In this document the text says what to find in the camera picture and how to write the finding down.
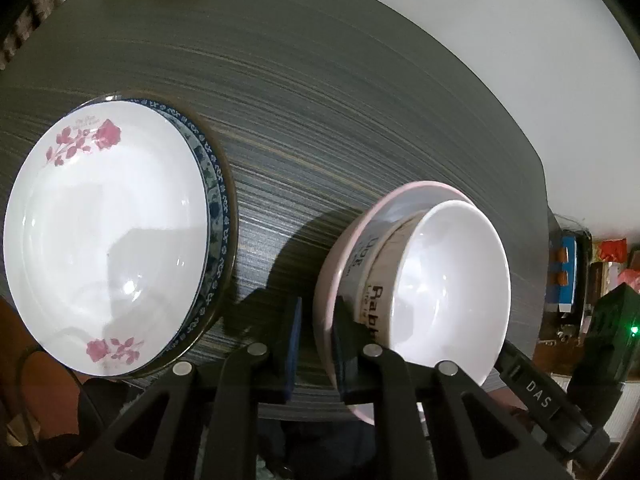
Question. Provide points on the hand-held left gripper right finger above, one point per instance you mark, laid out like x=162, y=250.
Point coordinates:
x=345, y=360

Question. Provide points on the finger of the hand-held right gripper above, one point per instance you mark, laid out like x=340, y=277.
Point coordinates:
x=535, y=395

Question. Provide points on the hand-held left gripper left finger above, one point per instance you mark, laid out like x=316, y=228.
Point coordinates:
x=292, y=355

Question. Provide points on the large pink bowl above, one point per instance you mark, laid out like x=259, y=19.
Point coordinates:
x=330, y=280

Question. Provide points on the white bowl with cartoon print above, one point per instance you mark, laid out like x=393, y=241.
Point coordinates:
x=450, y=285

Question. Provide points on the large blue floral plate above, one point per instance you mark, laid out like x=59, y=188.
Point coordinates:
x=217, y=195

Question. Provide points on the white plate with pink flowers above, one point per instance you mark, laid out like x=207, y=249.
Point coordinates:
x=100, y=240

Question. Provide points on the blue box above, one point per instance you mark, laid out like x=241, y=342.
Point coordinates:
x=567, y=290

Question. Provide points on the red packet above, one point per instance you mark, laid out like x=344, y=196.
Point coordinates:
x=611, y=250

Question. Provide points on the beige patterned curtain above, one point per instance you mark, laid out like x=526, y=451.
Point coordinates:
x=30, y=25

